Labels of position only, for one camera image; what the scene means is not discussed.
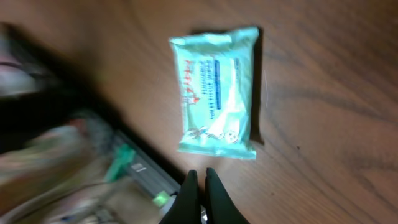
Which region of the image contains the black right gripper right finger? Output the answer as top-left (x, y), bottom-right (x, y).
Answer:
top-left (205, 167), bottom-right (249, 224)

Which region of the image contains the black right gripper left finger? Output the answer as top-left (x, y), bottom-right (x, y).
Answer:
top-left (159, 170), bottom-right (201, 224)

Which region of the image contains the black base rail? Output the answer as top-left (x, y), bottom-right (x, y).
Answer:
top-left (104, 131), bottom-right (180, 207)

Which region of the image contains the teal wipes packet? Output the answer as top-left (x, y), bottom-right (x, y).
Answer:
top-left (169, 27), bottom-right (259, 160)

